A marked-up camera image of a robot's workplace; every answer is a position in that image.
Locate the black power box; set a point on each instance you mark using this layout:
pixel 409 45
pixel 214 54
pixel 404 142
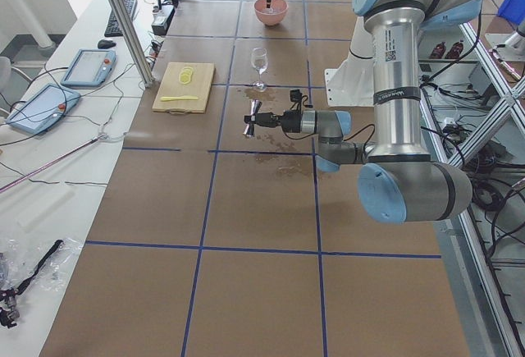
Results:
pixel 162 17

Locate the clear wine glass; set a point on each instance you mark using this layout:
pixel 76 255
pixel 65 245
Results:
pixel 259 63

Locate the blue teach pendant far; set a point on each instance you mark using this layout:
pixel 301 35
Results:
pixel 89 68

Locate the black computer mouse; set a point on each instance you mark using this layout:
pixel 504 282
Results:
pixel 106 44

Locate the clear plastic bag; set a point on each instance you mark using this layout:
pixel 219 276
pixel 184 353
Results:
pixel 44 264

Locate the bamboo cutting board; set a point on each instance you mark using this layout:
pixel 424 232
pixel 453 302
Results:
pixel 200 86

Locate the aluminium frame post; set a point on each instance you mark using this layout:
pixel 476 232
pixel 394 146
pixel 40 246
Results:
pixel 132 41

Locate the blue storage bin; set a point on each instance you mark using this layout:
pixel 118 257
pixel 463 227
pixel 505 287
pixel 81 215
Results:
pixel 512 10

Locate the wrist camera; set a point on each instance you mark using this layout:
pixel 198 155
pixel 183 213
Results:
pixel 299 100

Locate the steel double jigger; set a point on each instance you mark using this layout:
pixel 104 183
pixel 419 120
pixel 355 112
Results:
pixel 254 109

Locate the blue teach pendant near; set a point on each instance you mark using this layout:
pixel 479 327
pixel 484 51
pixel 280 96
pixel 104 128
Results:
pixel 43 110

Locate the pile of ice cubes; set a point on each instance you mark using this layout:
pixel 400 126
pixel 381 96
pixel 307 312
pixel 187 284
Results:
pixel 271 11

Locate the yellow plastic knife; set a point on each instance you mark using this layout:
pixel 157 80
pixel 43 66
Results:
pixel 179 98

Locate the pink bowl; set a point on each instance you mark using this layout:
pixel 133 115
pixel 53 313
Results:
pixel 270 20

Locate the blue teach pendant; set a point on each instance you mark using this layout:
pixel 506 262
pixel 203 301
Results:
pixel 89 68
pixel 43 110

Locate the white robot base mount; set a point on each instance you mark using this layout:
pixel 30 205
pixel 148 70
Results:
pixel 351 84

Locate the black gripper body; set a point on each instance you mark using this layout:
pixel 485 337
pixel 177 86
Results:
pixel 289 122

